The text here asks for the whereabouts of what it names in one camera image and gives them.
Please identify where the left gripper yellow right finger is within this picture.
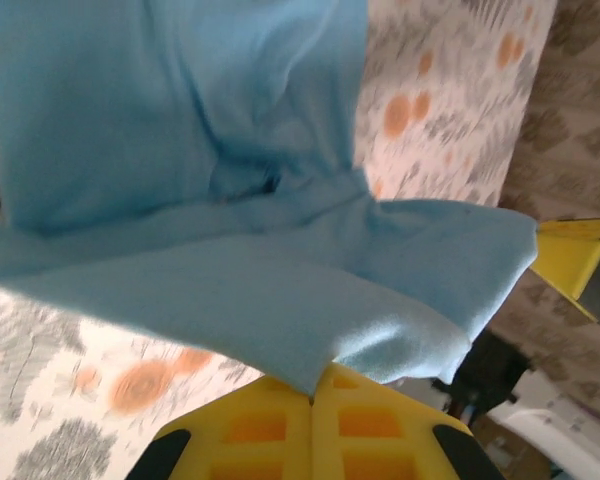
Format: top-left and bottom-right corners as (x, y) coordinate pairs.
(312, 362), (501, 480)

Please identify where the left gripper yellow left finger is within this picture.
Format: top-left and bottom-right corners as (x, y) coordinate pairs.
(129, 377), (315, 480)

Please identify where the light blue printed t-shirt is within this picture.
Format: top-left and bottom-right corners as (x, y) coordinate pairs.
(0, 0), (539, 396)

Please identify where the floral patterned table cloth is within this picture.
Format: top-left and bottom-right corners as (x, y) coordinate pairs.
(0, 0), (556, 480)

